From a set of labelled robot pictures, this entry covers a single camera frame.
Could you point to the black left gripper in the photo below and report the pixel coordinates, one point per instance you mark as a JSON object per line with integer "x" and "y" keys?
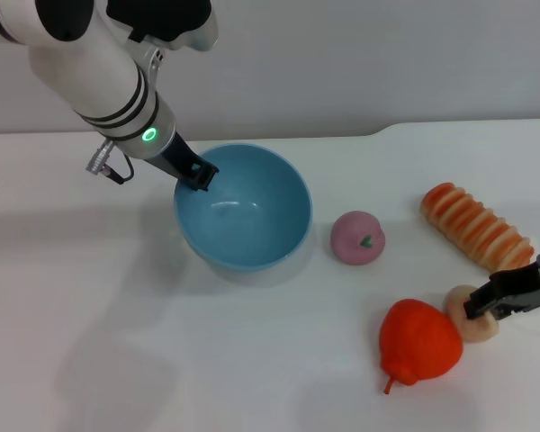
{"x": 182, "y": 162}

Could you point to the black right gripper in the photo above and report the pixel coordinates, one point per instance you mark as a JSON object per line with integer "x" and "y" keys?
{"x": 526, "y": 288}

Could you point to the beige egg yolk pastry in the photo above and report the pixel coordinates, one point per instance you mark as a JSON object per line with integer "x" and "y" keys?
{"x": 477, "y": 330}

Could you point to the blue plastic bowl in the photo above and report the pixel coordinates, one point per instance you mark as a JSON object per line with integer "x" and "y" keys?
{"x": 252, "y": 225}

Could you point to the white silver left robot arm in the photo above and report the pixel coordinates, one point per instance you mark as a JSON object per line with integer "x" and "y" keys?
{"x": 94, "y": 81}

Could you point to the orange striped long bread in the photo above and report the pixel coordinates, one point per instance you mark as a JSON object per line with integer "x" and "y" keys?
{"x": 477, "y": 225}

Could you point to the red bell pepper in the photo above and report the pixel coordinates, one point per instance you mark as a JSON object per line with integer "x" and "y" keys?
{"x": 418, "y": 342}

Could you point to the pink peach bun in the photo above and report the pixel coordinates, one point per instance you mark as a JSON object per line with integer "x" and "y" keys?
{"x": 353, "y": 243}

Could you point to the left wrist camera housing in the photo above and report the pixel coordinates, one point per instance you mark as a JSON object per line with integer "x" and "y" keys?
{"x": 162, "y": 18}

